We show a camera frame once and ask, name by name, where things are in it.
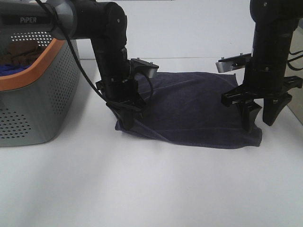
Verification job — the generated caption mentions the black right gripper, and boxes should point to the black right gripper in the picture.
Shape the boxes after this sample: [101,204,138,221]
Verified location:
[221,62,303,132]

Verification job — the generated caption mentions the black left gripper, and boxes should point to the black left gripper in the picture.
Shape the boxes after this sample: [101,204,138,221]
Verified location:
[96,79,146,130]

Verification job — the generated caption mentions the dark grey towel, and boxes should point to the dark grey towel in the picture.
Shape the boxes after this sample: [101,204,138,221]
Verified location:
[127,72,262,149]

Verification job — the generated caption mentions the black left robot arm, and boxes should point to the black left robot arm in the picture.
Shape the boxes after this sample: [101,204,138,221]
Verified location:
[0,0,145,130]

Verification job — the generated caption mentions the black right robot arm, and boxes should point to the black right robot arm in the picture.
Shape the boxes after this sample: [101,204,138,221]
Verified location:
[216,0,303,132]

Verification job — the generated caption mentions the brown towel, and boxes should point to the brown towel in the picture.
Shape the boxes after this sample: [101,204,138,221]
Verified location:
[0,40,46,66]

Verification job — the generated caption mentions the blue towel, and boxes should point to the blue towel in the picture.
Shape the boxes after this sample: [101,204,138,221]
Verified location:
[0,64,31,77]

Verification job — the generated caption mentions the grey plastic laundry basket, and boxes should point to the grey plastic laundry basket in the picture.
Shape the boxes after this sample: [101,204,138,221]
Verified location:
[0,32,80,147]

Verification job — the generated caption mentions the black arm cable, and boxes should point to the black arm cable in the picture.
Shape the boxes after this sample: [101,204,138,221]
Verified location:
[35,0,153,112]

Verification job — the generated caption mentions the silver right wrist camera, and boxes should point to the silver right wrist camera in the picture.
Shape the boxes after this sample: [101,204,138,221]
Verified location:
[215,53,251,73]

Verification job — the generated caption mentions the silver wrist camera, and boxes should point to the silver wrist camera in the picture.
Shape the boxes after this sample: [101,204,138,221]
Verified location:
[215,53,251,73]
[129,58,159,79]

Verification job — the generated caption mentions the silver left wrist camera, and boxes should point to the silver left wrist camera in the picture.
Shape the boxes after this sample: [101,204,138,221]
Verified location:
[129,58,159,79]

